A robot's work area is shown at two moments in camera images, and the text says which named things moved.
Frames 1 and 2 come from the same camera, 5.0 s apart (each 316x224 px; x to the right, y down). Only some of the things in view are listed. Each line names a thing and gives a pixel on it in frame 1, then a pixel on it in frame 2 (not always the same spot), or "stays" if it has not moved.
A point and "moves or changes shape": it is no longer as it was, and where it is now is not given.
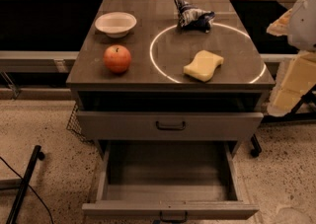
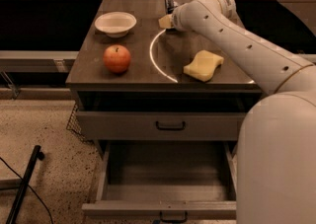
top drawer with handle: x=169 y=125 stays
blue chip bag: x=191 y=17 moves or changes shape
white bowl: x=116 y=24 stays
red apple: x=117 y=58 stays
